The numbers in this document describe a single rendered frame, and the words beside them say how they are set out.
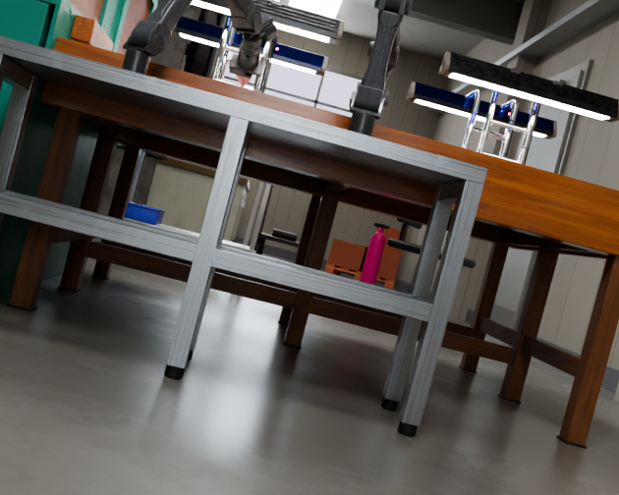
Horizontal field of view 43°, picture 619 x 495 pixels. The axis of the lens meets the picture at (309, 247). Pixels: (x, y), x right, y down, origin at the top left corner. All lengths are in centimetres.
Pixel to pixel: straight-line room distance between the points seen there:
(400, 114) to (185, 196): 379
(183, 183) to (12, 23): 622
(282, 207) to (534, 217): 850
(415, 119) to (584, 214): 868
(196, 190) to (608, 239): 641
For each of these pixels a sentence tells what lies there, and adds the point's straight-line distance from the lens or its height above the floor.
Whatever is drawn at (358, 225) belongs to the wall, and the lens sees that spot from 1080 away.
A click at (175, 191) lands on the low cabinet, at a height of 49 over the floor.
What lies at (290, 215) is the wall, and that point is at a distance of 1072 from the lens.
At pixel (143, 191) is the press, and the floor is 41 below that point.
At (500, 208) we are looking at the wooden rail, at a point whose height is 62.
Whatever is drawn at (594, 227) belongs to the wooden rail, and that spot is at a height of 64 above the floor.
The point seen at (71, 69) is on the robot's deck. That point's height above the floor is 64.
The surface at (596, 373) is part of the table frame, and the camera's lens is 249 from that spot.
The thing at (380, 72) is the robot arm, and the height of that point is 86.
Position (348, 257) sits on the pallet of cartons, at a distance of 881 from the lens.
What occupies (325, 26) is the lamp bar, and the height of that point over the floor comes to 107.
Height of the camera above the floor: 41
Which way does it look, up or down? 1 degrees down
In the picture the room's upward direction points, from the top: 15 degrees clockwise
